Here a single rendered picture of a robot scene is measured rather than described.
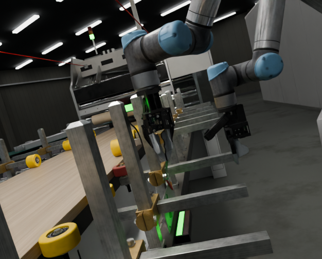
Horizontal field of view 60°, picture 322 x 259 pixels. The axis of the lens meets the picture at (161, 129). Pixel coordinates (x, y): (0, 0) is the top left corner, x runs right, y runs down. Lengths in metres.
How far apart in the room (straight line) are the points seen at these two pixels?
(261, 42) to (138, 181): 0.54
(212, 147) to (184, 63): 1.02
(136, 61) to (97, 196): 0.38
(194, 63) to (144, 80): 2.52
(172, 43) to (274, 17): 0.37
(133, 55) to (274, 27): 0.43
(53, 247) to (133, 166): 0.27
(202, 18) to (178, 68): 2.48
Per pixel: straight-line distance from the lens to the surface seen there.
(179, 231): 0.93
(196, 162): 1.03
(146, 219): 0.77
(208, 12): 0.78
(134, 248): 0.64
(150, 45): 0.71
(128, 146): 0.74
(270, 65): 0.88
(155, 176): 0.99
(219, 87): 0.98
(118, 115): 0.74
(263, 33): 0.92
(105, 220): 0.54
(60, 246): 0.63
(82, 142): 0.50
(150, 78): 0.75
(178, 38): 0.67
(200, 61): 3.24
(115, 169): 1.07
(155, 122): 0.74
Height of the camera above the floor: 1.12
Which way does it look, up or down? 7 degrees down
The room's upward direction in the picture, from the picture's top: 15 degrees counter-clockwise
